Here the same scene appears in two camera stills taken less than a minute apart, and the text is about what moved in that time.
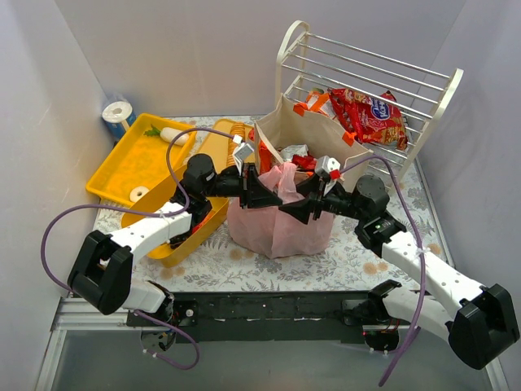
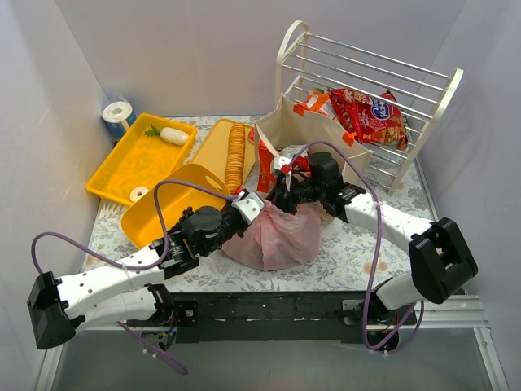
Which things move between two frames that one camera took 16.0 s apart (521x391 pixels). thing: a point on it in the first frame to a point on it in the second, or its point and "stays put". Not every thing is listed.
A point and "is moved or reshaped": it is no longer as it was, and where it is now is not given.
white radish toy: (169, 133) stays put
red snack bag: (370, 119) stays put
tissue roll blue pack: (118, 117) stays put
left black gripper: (248, 186) to (234, 220)
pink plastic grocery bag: (271, 232) is moved or reshaped
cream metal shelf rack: (307, 62) stays put
